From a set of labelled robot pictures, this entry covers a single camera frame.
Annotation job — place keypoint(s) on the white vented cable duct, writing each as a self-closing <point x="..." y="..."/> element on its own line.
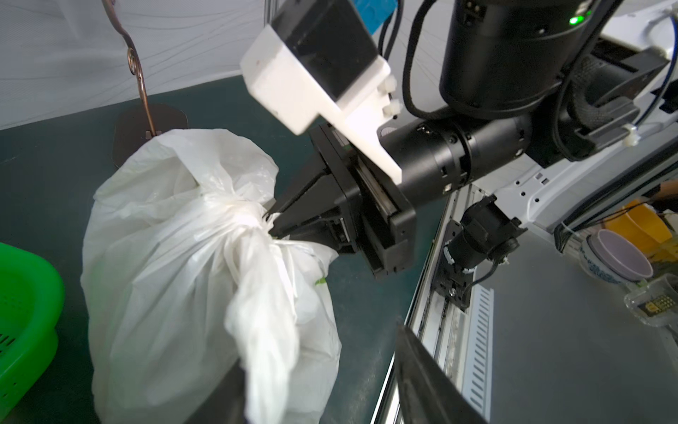
<point x="478" y="359"/>

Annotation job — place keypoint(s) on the yellow plastic cup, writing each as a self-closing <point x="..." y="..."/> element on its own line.
<point x="639" y="224"/>

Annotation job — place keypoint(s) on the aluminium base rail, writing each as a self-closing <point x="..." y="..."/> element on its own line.
<point x="441" y="326"/>

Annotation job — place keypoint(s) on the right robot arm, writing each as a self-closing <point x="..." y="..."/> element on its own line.
<point x="518" y="78"/>

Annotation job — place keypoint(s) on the purple lidded ceramic bowl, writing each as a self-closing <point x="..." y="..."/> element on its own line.
<point x="620" y="256"/>

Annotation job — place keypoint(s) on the white plastic bag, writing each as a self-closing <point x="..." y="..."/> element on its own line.
<point x="183" y="280"/>

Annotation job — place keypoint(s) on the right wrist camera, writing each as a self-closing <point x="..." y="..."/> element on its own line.
<point x="316" y="59"/>

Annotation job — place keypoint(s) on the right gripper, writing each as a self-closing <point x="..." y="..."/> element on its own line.
<point x="340" y="199"/>

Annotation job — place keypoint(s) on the bronze scroll hanger stand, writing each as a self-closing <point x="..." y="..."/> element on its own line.
<point x="142" y="122"/>

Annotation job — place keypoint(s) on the clear plastic container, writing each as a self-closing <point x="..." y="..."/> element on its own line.
<point x="655" y="304"/>

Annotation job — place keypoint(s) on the green table mat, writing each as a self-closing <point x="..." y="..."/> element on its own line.
<point x="50" y="171"/>

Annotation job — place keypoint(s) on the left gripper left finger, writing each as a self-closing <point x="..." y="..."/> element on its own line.
<point x="226" y="404"/>

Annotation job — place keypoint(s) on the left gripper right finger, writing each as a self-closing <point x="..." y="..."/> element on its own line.
<point x="426" y="395"/>

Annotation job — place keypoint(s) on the green plastic basket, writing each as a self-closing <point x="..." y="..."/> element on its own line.
<point x="32" y="300"/>

